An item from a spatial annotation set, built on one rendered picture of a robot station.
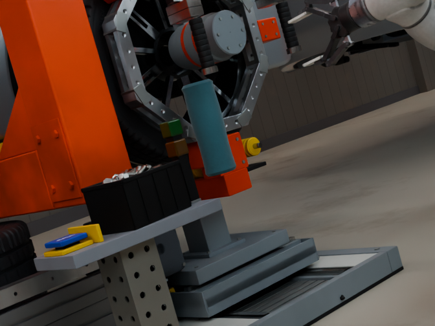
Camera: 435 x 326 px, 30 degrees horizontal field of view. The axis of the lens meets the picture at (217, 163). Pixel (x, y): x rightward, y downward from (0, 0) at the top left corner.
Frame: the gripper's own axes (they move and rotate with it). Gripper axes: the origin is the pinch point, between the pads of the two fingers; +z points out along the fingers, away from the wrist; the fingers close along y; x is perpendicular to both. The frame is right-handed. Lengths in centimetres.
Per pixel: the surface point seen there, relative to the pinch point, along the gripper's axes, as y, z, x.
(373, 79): -71, 488, 732
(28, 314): 46, 37, -84
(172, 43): -13.3, 30.6, -18.3
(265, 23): -14.8, 26.4, 18.7
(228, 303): 63, 40, -21
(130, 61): -9.0, 28.8, -36.9
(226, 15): -14.0, 12.8, -12.1
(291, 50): 0.0, 7.2, 3.3
